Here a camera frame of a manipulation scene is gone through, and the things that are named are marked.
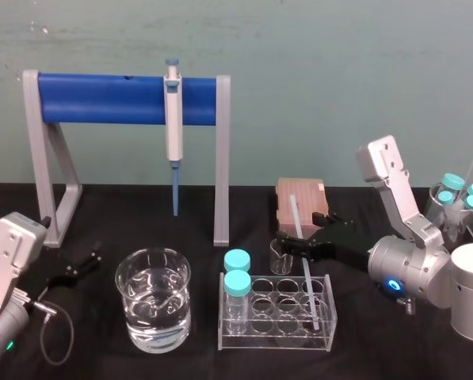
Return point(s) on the black table cloth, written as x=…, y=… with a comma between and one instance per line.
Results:
x=149, y=368

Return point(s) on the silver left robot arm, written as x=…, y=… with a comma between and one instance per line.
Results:
x=6, y=269

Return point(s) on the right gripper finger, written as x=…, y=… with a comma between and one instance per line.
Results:
x=299, y=246
x=329, y=222

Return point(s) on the small empty glass beaker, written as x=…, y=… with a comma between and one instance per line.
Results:
x=280, y=263

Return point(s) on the large tube with teal cap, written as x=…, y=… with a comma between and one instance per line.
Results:
x=453, y=183

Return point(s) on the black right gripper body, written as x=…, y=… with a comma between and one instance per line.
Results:
x=343, y=245

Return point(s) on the white pipette with blue tip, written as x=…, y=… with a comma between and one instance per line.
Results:
x=174, y=118

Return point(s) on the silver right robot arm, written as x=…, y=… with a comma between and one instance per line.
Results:
x=410, y=269

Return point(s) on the clear acrylic tube rack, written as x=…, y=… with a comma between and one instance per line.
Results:
x=275, y=340

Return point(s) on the clear tube with teal cap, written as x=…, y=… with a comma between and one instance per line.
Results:
x=237, y=283
x=237, y=260

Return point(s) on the large glass beaker with water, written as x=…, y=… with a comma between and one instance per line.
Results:
x=153, y=301

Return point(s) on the brown pipette tip box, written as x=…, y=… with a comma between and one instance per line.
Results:
x=299, y=190

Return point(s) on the grey stand with blue bar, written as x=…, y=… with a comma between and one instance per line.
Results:
x=101, y=99

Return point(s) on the clear glass stirring rod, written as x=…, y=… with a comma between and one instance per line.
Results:
x=297, y=221

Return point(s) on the glass beaker holding tubes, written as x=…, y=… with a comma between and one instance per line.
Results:
x=438, y=213

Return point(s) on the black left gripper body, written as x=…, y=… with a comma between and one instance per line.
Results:
x=48, y=273

